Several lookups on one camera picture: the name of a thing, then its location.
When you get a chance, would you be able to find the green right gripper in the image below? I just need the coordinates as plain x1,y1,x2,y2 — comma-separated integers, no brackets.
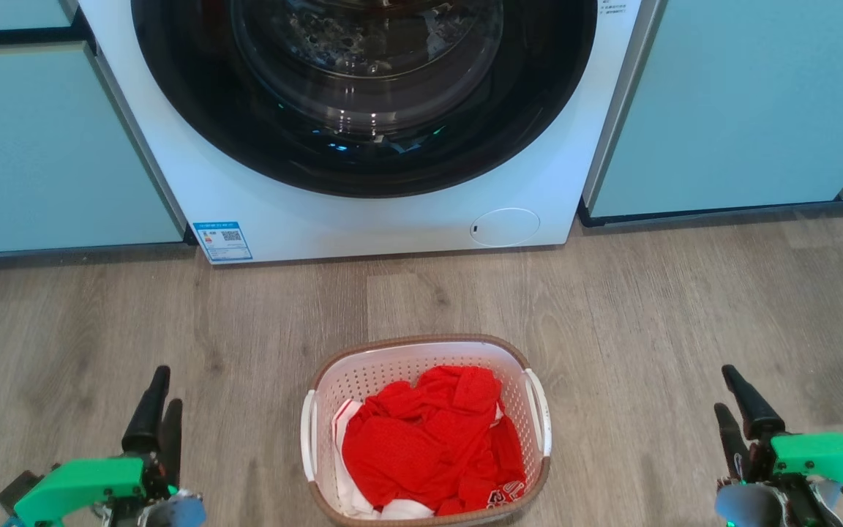
713,365,843,513

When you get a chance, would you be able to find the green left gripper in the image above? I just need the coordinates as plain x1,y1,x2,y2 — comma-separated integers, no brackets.
13,365,184,527

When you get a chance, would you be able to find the white brown-rimmed laundry basket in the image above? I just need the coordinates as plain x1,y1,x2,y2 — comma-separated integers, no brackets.
301,334,552,527

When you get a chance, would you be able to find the blue energy label sticker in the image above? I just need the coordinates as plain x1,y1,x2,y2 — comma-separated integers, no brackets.
192,221,254,264

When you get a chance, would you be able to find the white garment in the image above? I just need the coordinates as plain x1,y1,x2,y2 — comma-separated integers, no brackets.
331,398,437,521

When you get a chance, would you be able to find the red mesh garment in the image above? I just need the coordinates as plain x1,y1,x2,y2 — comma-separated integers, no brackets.
341,365,527,517

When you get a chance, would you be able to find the white front-load washing machine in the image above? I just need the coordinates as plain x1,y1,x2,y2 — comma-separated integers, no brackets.
78,0,662,265

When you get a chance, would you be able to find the round white filter cover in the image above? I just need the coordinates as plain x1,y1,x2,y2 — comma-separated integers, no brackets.
470,208,542,248

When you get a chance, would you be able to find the wide pale teal cabinet panel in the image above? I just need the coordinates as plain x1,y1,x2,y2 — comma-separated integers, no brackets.
588,0,843,219

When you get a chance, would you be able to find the black round washer door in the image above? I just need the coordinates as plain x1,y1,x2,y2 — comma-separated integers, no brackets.
131,0,599,199

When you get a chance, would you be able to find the pale teal cabinet drawer front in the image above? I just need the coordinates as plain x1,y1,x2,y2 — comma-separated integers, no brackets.
0,0,76,34

